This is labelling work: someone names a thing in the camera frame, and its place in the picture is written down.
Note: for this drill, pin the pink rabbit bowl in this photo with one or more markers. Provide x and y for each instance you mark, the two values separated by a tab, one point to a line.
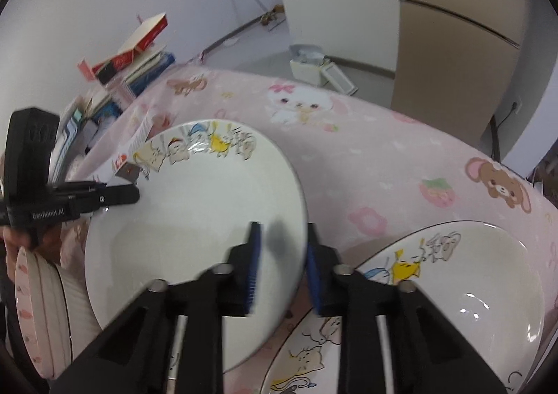
41	311

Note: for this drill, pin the white bowl with black rim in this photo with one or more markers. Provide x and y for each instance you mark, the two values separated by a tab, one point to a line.
83	315

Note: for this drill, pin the white cartoon-print plate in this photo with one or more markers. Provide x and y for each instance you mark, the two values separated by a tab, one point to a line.
471	311
196	202

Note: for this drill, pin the stack of books and papers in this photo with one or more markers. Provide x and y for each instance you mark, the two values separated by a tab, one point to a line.
144	71

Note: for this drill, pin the pink printed tablecloth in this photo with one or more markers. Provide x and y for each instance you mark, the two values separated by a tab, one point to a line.
370	149

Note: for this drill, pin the white plastic container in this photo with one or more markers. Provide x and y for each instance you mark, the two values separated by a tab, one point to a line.
305	60

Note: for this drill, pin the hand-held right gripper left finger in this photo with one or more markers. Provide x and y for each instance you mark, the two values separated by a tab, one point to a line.
255	272

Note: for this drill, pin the gold refrigerator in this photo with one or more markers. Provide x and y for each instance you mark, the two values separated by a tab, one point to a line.
453	27

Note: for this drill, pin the open white red carton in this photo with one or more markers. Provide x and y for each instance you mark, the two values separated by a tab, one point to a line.
139	38

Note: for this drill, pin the white printed package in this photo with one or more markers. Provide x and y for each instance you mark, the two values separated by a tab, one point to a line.
139	141

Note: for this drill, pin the small red carton box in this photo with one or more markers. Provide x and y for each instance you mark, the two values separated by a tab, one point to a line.
87	69

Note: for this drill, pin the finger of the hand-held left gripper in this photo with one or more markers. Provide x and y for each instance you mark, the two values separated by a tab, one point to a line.
117	195

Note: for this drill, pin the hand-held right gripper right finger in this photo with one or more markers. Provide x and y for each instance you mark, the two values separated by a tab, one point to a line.
313	276

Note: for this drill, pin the cardboard scraps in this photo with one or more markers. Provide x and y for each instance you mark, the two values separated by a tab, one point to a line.
272	15

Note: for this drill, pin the person's left hand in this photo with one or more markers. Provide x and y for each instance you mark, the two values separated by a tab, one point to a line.
13	241

